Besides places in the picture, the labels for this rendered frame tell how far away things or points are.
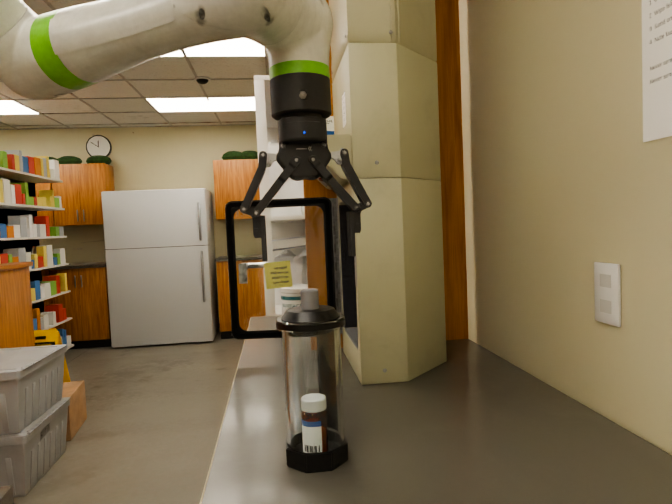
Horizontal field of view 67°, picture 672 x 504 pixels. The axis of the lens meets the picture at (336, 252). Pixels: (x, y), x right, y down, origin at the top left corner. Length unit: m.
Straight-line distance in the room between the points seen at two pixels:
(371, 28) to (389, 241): 0.48
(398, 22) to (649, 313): 0.79
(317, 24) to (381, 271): 0.58
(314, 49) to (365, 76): 0.42
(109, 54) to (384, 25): 0.64
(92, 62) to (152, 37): 0.12
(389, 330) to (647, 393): 0.51
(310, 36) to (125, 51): 0.27
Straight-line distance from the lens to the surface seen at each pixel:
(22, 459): 3.18
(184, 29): 0.76
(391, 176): 1.17
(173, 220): 6.13
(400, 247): 1.17
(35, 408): 3.29
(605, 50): 1.11
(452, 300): 1.62
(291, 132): 0.77
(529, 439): 0.96
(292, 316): 0.77
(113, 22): 0.83
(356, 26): 1.24
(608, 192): 1.07
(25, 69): 0.96
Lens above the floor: 1.31
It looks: 3 degrees down
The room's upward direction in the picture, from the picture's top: 2 degrees counter-clockwise
